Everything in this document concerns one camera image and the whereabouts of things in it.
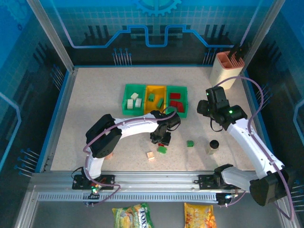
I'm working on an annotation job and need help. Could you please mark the small jar black lid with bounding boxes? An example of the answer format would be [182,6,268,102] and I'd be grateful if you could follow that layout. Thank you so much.
[205,140,219,156]

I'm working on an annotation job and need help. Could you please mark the cream utensil holder pink rim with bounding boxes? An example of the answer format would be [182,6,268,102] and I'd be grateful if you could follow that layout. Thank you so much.
[209,51,245,92]

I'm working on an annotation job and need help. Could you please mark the aluminium frame post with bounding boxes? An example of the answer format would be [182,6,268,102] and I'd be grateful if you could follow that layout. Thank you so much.
[238,0,285,74]
[25,0,79,73]

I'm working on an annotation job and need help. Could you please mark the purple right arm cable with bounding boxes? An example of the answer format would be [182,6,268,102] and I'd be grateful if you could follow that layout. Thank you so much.
[213,76,295,221]

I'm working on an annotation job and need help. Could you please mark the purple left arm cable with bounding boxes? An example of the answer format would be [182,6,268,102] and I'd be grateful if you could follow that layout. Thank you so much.
[83,106,179,206]

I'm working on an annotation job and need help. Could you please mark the aluminium front rail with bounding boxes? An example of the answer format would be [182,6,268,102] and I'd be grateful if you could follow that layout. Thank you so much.
[28,171,285,193]

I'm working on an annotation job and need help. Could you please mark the slotted aluminium cable strip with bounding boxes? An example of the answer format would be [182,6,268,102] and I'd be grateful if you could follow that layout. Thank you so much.
[38,192,218,202]

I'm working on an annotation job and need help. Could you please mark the green plastic bin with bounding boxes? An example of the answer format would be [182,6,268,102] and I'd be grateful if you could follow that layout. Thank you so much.
[122,84,146,116]
[166,85,188,119]

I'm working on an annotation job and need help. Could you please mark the green yellow snack bag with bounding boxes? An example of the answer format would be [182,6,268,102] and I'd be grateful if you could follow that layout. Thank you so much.
[112,202,155,228]

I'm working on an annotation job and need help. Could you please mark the black cable connector block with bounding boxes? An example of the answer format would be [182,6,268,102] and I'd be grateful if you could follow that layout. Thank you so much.
[217,192,235,207]
[82,191,100,207]

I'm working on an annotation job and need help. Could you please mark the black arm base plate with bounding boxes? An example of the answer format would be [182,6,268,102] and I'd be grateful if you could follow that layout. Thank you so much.
[72,174,114,190]
[198,174,240,190]

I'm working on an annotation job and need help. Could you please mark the yellow plastic bin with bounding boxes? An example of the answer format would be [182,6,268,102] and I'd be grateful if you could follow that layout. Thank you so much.
[144,85,168,114]

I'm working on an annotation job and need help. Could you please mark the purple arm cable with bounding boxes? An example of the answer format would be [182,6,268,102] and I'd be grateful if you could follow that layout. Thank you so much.
[213,76,295,221]
[83,106,179,206]

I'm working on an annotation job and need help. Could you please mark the orange yellow snack bag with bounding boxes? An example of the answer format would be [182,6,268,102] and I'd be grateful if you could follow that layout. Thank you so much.
[184,202,217,228]

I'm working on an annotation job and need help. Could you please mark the black utensil handle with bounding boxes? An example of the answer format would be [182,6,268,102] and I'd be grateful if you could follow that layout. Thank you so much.
[229,44,239,59]
[237,42,250,59]

